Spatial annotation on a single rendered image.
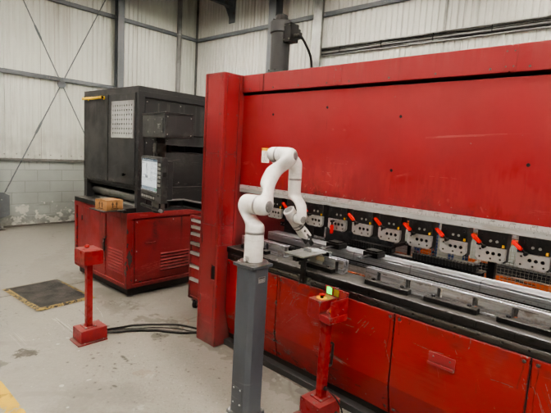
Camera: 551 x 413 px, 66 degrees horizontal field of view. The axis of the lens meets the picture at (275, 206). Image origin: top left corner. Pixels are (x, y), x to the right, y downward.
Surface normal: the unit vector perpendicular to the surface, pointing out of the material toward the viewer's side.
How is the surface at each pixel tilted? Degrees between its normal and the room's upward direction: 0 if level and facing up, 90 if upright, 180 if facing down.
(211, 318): 90
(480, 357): 90
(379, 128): 90
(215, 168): 90
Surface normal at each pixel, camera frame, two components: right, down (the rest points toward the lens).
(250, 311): 0.05, 0.13
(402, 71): -0.69, 0.05
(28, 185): 0.74, 0.13
